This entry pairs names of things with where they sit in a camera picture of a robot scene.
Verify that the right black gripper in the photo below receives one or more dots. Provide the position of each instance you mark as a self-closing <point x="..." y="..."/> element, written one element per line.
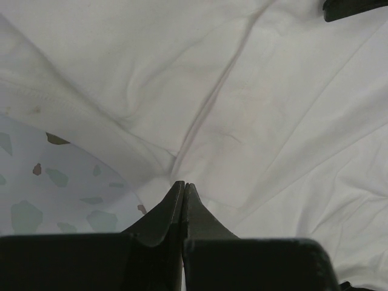
<point x="339" y="9"/>

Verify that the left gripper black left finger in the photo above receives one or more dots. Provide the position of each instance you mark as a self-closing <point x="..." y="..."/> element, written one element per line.
<point x="146" y="256"/>

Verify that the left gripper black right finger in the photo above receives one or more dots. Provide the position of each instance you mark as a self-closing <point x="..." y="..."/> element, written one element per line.
<point x="215" y="259"/>

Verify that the white t shirt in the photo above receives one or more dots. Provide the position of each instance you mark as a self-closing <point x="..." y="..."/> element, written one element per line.
<point x="278" y="117"/>

